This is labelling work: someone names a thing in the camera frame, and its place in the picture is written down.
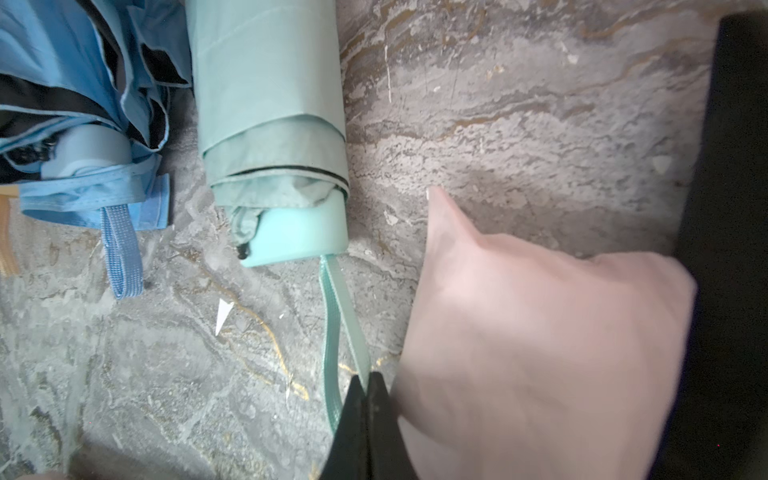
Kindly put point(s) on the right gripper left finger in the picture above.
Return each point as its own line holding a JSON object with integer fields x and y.
{"x": 348, "y": 456}

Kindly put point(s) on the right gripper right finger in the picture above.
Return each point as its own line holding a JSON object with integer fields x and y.
{"x": 387, "y": 454}

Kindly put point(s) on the small pink umbrella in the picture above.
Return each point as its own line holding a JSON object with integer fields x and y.
{"x": 521, "y": 362}

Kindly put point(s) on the black umbrella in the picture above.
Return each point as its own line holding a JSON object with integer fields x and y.
{"x": 718, "y": 425}

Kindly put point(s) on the beige umbrella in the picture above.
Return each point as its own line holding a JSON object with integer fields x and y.
{"x": 9, "y": 265}

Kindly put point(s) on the mint green umbrella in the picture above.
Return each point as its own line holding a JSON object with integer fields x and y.
{"x": 272, "y": 137}

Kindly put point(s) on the blue umbrella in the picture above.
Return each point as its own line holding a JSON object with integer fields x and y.
{"x": 85, "y": 98}

